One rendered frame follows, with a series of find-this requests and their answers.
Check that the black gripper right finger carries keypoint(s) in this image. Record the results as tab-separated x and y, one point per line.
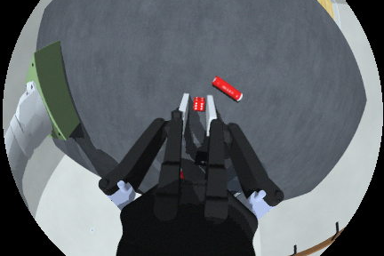
261	192

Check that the red die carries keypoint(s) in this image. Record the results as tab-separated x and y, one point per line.
198	104

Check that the dark grey three-compartment bin rack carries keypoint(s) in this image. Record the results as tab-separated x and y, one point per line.
233	182

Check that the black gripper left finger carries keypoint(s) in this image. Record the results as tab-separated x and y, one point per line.
120	184

